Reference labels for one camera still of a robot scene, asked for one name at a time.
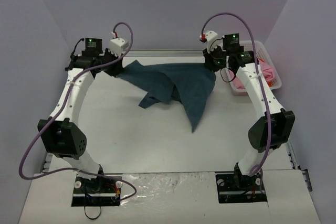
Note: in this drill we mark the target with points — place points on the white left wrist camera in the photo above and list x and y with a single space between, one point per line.
117 45

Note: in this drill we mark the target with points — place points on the pink t-shirt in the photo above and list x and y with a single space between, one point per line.
267 70

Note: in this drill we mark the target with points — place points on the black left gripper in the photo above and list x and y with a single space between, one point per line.
115 64

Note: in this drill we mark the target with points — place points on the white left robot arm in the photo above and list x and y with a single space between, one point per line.
60 133

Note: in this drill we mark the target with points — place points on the white plastic basket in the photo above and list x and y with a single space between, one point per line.
262 53

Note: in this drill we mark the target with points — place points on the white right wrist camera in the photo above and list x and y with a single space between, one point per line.
210 39

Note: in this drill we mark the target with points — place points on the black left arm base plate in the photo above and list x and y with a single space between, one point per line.
98 192

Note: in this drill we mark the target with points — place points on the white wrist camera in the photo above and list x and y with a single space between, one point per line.
117 45
210 39

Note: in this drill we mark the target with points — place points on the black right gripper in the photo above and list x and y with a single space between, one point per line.
210 63

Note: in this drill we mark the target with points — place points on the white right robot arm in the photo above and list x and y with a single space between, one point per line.
274 123

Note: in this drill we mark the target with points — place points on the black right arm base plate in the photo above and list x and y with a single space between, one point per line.
229 191

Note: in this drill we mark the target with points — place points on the teal blue t-shirt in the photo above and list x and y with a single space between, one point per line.
190 84

